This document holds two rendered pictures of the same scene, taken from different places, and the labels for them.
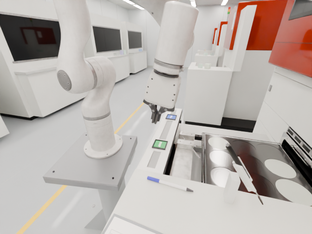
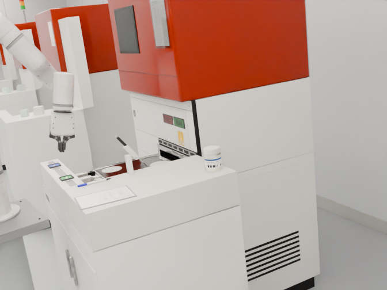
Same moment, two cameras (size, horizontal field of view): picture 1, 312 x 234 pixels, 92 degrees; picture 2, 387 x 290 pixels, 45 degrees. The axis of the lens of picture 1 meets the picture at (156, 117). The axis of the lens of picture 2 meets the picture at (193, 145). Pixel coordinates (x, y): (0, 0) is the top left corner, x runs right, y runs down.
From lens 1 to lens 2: 1.64 m
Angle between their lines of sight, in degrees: 41
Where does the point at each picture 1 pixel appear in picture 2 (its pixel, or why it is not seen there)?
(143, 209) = (88, 191)
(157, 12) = (42, 75)
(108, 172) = (30, 219)
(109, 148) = (10, 210)
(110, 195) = (21, 278)
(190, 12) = (72, 76)
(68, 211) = not seen: outside the picture
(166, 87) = (67, 120)
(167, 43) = (63, 94)
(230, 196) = (130, 168)
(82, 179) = (11, 230)
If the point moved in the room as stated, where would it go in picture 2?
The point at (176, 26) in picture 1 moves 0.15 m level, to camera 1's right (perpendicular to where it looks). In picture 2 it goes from (66, 84) to (98, 78)
